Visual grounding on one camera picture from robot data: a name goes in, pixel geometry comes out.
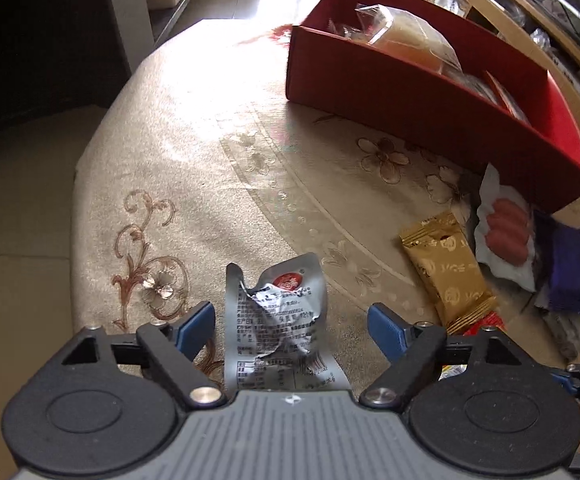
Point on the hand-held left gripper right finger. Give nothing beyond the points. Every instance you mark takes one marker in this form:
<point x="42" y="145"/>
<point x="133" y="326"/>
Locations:
<point x="385" y="327"/>

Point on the clear pale cake packet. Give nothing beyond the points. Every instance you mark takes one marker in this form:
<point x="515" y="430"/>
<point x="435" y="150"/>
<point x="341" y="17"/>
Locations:
<point x="410" y="35"/>

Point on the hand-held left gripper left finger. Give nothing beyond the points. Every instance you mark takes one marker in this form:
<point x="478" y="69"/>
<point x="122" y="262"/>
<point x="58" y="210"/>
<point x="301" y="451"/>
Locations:
<point x="194" y="330"/>

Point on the purple snack packet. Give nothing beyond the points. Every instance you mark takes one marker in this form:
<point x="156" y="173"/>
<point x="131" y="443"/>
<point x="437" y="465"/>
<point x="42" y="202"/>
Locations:
<point x="570" y="265"/>

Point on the silver foil packet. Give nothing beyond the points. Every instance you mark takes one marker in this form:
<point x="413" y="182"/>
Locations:
<point x="280" y="320"/>

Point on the gold snack packet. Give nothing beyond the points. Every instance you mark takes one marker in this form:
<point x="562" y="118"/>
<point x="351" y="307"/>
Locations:
<point x="445" y="265"/>

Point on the white sausage packet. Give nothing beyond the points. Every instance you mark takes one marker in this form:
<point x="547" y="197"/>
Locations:
<point x="507" y="230"/>

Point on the yellow red snack packet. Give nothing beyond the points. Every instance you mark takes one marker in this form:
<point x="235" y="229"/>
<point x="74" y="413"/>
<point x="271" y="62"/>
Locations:
<point x="485" y="322"/>

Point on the white paper bag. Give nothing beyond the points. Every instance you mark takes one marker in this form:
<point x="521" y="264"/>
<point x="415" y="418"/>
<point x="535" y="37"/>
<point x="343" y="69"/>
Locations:
<point x="445" y="0"/>

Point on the red cardboard box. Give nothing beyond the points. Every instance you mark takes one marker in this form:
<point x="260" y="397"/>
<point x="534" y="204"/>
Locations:
<point x="395" y="105"/>

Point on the black desk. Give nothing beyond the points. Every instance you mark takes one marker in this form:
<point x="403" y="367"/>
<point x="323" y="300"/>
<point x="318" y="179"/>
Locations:
<point x="44" y="60"/>

